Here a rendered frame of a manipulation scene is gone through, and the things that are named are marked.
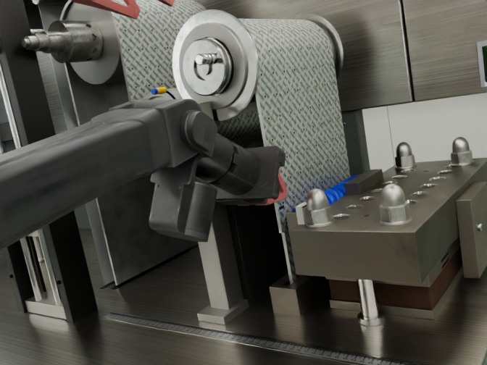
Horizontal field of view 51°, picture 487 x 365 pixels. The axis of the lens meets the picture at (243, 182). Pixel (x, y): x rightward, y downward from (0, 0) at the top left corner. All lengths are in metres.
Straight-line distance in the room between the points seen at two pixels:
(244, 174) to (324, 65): 0.31
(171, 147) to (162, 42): 0.45
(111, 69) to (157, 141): 0.42
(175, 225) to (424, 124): 2.95
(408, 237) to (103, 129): 0.34
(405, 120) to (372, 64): 2.48
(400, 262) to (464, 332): 0.11
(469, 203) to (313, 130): 0.25
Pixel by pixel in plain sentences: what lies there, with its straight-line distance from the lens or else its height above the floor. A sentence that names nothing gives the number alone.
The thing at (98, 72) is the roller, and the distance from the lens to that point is 0.90.
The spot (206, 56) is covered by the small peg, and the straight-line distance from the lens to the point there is 0.67.
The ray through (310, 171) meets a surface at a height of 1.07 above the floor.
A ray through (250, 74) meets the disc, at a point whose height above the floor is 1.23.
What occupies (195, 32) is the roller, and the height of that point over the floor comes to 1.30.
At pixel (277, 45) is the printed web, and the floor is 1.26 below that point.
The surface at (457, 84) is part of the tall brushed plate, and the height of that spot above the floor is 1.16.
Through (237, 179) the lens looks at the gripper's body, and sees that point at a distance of 0.60.
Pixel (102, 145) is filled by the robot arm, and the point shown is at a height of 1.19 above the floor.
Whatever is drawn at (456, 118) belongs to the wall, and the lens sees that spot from 3.34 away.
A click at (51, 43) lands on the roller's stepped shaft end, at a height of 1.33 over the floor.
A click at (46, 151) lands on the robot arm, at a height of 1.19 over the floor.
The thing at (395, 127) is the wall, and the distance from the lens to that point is 3.46.
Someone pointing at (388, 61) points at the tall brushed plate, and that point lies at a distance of 0.95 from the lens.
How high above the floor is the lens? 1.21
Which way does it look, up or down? 10 degrees down
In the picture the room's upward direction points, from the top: 10 degrees counter-clockwise
